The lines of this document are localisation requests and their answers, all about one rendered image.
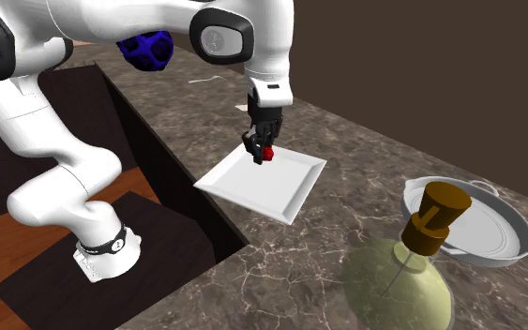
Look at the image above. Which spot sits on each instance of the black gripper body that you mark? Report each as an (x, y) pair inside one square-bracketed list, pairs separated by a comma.
[(263, 114)]

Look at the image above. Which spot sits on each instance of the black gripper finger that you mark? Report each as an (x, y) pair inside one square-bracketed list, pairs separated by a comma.
[(258, 145)]

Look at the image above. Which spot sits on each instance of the small red ball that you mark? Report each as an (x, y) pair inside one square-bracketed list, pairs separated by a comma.
[(269, 153)]

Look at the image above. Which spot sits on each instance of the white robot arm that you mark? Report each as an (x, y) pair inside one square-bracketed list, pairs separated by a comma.
[(53, 137)]

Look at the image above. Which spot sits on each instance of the white square plate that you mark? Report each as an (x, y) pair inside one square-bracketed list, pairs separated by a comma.
[(268, 185)]

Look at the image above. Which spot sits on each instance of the blue perforated ball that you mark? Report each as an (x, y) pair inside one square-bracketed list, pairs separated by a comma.
[(147, 50)]

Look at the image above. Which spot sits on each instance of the green bottle with brown pump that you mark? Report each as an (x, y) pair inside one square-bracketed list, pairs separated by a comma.
[(405, 279)]

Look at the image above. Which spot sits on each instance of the dark robot stand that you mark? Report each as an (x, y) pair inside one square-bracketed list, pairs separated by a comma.
[(122, 292)]

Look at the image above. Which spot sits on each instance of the grey round pan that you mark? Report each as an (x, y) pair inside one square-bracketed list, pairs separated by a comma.
[(483, 228)]

